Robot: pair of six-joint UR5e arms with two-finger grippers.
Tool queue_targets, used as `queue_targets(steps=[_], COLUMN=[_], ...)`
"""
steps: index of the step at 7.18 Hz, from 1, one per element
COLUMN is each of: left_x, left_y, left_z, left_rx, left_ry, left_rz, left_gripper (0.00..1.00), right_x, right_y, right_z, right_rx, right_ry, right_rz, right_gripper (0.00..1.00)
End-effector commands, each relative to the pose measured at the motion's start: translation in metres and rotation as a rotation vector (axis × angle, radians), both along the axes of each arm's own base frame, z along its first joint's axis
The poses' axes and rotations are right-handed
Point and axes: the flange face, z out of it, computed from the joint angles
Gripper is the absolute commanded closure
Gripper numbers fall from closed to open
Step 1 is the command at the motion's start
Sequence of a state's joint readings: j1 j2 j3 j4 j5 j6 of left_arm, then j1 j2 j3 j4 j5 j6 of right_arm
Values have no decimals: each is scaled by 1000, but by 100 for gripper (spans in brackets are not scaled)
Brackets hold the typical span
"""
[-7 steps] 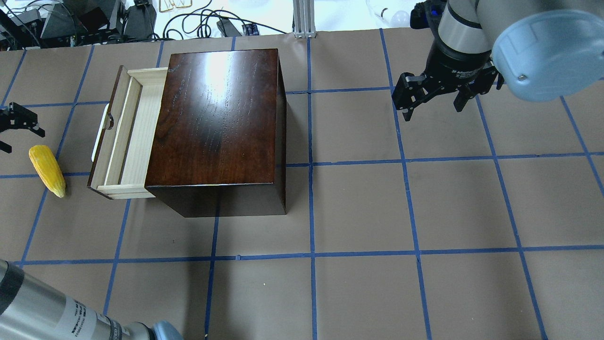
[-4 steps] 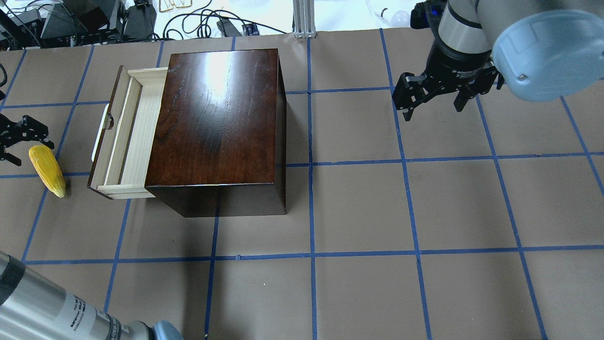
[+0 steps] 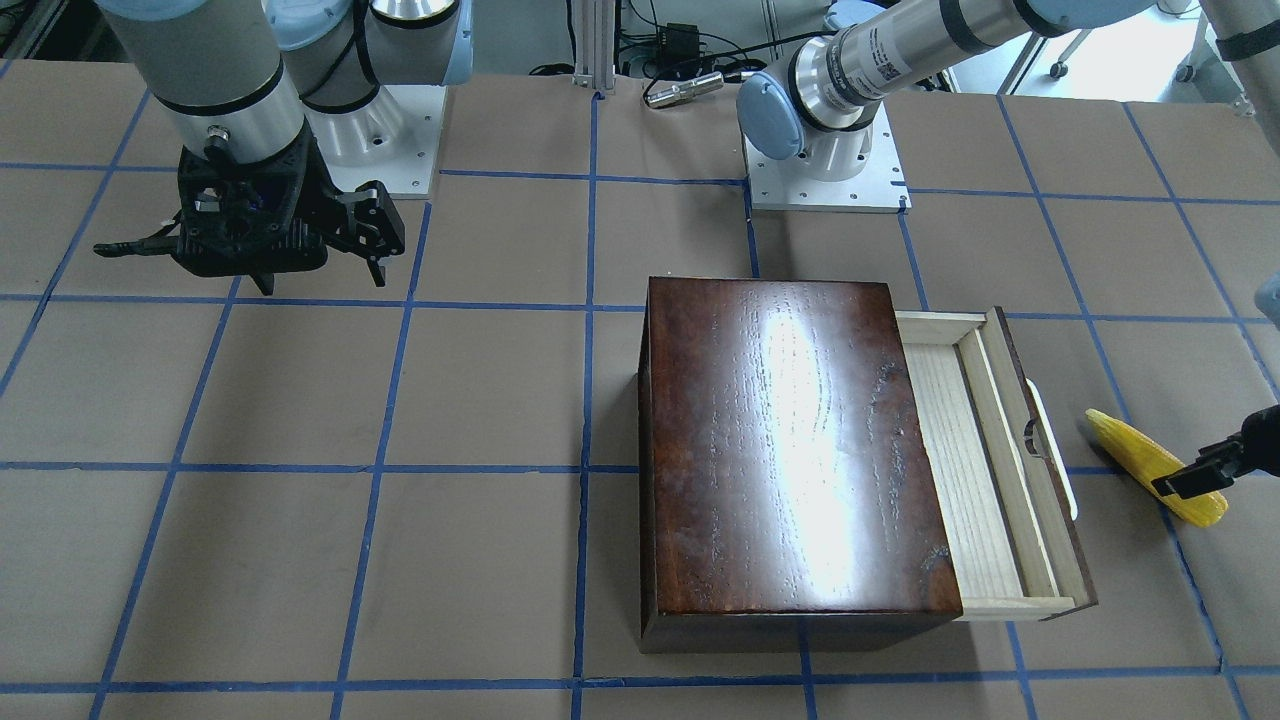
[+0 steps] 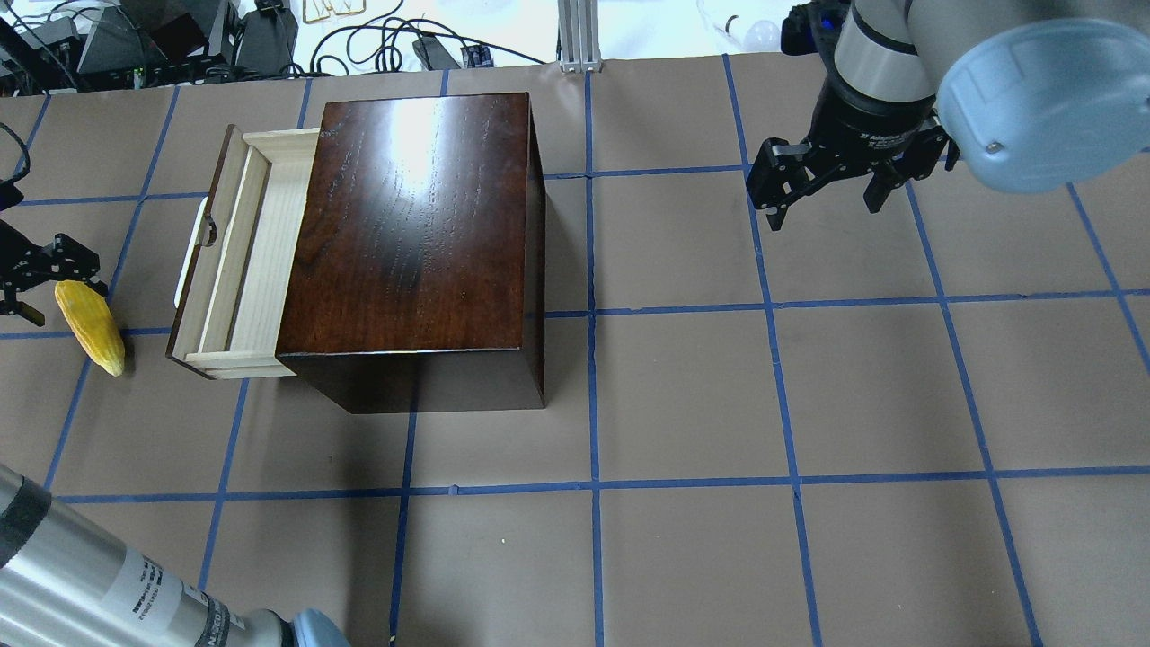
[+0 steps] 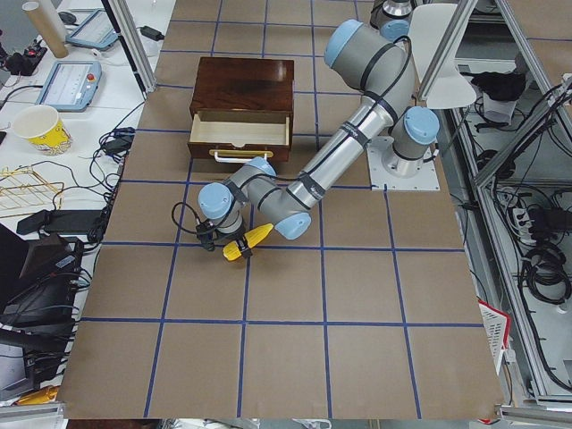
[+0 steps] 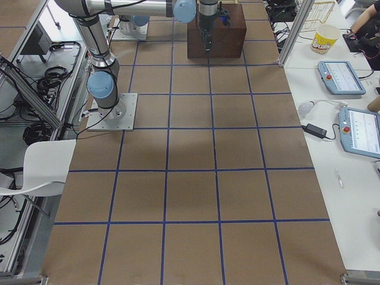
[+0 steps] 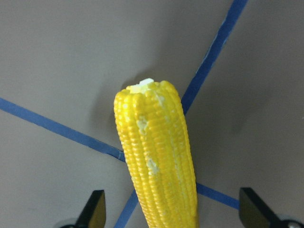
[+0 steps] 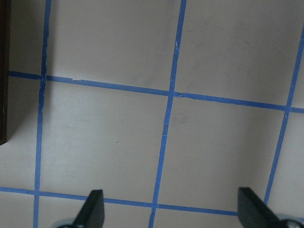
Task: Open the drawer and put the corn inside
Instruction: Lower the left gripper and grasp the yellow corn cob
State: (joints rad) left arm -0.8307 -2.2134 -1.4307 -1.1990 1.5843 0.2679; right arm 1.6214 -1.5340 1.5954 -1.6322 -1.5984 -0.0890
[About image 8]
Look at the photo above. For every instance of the dark wooden drawer cabinet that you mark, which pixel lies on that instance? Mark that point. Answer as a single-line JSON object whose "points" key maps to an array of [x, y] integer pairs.
{"points": [[5, 22]]}

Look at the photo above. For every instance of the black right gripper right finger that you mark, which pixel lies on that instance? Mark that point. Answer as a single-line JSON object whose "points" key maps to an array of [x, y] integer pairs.
{"points": [[253, 212]]}

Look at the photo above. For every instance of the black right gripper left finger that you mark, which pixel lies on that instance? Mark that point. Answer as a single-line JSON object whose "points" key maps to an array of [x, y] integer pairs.
{"points": [[92, 213]]}

